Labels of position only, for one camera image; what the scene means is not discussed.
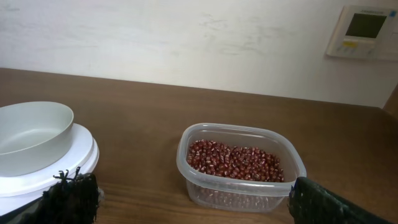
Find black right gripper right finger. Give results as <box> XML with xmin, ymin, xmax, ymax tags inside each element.
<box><xmin>288</xmin><ymin>177</ymin><xmax>390</xmax><ymax>224</ymax></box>

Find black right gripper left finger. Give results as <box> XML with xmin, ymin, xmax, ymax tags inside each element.
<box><xmin>19</xmin><ymin>167</ymin><xmax>100</xmax><ymax>224</ymax></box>

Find white digital kitchen scale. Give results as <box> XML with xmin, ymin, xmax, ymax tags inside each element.
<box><xmin>1</xmin><ymin>124</ymin><xmax>100</xmax><ymax>216</ymax></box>

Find white bowl on scale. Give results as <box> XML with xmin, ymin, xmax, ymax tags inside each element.
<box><xmin>1</xmin><ymin>101</ymin><xmax>74</xmax><ymax>177</ymax></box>

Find red adzuki beans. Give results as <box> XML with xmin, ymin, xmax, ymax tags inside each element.
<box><xmin>187</xmin><ymin>139</ymin><xmax>285</xmax><ymax>182</ymax></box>

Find clear plastic bean container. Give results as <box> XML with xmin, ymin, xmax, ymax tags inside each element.
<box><xmin>177</xmin><ymin>123</ymin><xmax>307</xmax><ymax>213</ymax></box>

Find white wall control panel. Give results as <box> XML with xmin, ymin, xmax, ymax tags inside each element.
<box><xmin>326</xmin><ymin>5</ymin><xmax>397</xmax><ymax>61</ymax></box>

